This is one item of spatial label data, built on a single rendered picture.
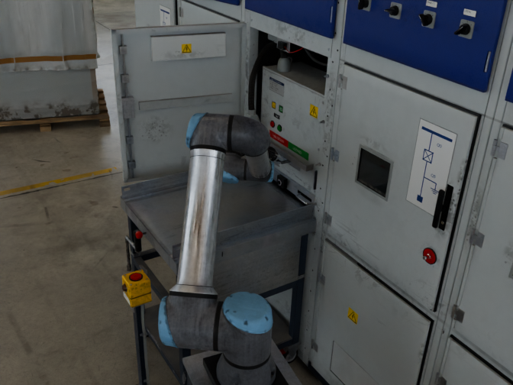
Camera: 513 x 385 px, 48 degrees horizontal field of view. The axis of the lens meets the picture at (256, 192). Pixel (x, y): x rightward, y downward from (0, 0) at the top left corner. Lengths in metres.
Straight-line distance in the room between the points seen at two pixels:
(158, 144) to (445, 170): 1.48
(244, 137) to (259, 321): 0.57
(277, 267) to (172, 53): 1.08
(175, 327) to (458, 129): 1.04
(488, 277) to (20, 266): 2.85
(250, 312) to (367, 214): 0.73
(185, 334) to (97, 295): 1.84
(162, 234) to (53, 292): 1.32
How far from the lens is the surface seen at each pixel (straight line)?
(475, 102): 1.84
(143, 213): 2.62
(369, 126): 2.15
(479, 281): 1.97
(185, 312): 1.76
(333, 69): 2.30
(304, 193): 2.66
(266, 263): 2.56
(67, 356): 3.21
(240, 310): 1.74
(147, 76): 2.76
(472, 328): 2.07
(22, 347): 3.33
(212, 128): 1.84
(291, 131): 2.67
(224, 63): 2.84
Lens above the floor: 2.16
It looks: 28 degrees down
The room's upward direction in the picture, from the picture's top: 2 degrees clockwise
